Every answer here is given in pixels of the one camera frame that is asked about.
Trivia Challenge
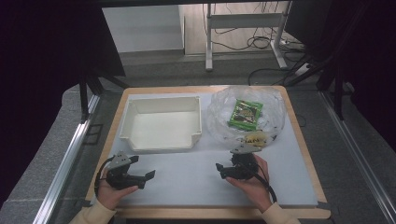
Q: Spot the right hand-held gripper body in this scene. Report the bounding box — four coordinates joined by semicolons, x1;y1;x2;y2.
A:
224;143;263;181

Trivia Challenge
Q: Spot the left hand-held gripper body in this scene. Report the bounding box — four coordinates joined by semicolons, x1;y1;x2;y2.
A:
105;151;147;190

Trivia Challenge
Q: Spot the yellow snack packet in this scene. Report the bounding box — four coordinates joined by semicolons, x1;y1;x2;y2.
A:
242;131;269;147

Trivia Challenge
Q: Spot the white plastic tray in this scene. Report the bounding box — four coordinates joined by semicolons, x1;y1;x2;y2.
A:
119;95;203;154

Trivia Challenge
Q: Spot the green snack packet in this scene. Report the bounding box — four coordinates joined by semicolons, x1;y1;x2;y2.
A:
227;98;264;132

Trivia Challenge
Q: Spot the clear plastic bag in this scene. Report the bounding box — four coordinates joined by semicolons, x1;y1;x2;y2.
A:
205;86;288;150

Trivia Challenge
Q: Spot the person's left hand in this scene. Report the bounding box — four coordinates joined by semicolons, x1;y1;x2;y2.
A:
96;169;140;211

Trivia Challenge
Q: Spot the person's right hand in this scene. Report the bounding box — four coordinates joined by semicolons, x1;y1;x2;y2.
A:
224;153;274;215

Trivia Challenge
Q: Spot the white table mat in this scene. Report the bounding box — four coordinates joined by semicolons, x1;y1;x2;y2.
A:
108;92;319;209

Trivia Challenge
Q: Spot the black metal stand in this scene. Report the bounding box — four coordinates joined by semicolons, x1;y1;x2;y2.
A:
285;55;347;121
78;72;131;124

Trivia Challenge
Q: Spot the white power strip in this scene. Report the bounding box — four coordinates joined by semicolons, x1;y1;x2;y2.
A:
293;62;311;77

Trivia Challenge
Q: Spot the dark curtain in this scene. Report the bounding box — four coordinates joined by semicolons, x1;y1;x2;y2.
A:
285;0;396;153
0;0;126;207

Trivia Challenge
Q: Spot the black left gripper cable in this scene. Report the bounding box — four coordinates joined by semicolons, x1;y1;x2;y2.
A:
93;155;116;198

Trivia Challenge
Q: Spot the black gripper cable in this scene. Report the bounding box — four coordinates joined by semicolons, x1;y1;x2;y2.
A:
93;155;116;198
246;161;278;204

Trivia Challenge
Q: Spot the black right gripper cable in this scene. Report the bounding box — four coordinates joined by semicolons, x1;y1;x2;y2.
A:
246;161;278;204

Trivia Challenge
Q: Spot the aluminium rail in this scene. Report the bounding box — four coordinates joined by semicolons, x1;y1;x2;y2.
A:
32;92;103;224
319;91;396;224

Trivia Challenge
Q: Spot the tangle of black floor cables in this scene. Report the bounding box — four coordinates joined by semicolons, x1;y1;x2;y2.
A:
203;1;307;87

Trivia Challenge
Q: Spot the white wall panel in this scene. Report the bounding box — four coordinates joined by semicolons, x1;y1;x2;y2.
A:
102;4;186;54

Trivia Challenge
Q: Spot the white metal desk frame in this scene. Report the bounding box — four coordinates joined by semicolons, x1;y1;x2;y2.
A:
204;0;293;73

